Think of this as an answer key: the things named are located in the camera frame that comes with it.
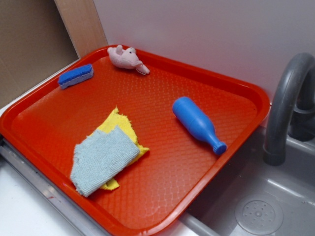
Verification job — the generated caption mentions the sink drain cover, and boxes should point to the sink drain cover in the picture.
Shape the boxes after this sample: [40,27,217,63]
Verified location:
[235,194,284,236]

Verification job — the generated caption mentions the red plastic tray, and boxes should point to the red plastic tray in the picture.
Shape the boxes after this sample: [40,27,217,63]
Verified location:
[0,48,269,236]

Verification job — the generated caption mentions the pink plush toy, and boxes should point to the pink plush toy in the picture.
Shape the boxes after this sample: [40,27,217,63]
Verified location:
[107,45,150,75]

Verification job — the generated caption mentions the blue plastic bottle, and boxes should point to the blue plastic bottle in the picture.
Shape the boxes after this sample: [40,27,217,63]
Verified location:
[172,97,227,155]

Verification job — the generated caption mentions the blue and white sponge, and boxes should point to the blue and white sponge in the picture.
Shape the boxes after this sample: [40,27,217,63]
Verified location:
[58,64,94,89]

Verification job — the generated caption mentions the grey plastic sink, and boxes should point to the grey plastic sink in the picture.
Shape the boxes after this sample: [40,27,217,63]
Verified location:
[180,127,315,236]

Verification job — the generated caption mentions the light blue cloth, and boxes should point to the light blue cloth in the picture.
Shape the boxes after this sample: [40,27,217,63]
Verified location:
[70,126,140,197]

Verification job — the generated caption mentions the wooden board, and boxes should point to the wooden board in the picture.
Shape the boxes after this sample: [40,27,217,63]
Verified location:
[55,0,108,58]

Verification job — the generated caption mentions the grey plastic faucet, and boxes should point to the grey plastic faucet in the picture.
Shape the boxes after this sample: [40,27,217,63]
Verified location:
[263,53,315,166]

